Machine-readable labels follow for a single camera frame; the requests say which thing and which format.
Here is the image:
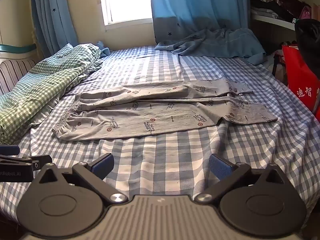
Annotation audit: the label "pile of clothes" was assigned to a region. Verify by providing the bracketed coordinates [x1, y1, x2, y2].
[250, 0, 313, 22]

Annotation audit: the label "green checked pillow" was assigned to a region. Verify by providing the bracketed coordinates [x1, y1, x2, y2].
[0, 43, 103, 145]

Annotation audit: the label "blue checked bed sheet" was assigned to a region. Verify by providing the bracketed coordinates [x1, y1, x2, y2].
[0, 45, 320, 220]

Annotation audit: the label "black rounded object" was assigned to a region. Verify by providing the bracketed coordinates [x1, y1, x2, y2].
[294, 19, 320, 80]

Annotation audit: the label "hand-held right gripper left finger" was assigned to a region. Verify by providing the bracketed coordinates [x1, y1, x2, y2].
[33, 152, 128, 205]

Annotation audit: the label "grey printed pants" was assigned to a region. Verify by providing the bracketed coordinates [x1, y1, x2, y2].
[52, 77, 278, 141]

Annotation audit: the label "small blue cloth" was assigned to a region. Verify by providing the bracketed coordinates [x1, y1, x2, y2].
[96, 41, 111, 57]

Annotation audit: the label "white shelf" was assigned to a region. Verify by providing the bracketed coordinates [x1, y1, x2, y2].
[251, 14, 297, 30]

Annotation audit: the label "red bag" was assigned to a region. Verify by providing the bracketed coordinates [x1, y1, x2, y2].
[282, 44, 320, 123]

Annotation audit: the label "blue star curtain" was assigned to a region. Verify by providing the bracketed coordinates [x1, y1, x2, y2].
[30, 0, 79, 53]
[149, 0, 250, 47]

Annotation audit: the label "striped upholstered bench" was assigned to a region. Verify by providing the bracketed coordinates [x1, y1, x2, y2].
[0, 59, 38, 96]

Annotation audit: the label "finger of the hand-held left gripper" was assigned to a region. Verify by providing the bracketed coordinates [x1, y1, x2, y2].
[0, 155, 52, 172]
[0, 145, 20, 156]

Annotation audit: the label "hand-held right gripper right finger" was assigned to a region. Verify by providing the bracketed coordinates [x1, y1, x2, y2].
[194, 154, 290, 204]

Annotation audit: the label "bright window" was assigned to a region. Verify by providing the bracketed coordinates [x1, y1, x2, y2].
[98, 0, 153, 26]

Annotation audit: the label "teal strap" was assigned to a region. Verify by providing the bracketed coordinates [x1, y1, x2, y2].
[0, 44, 37, 53]

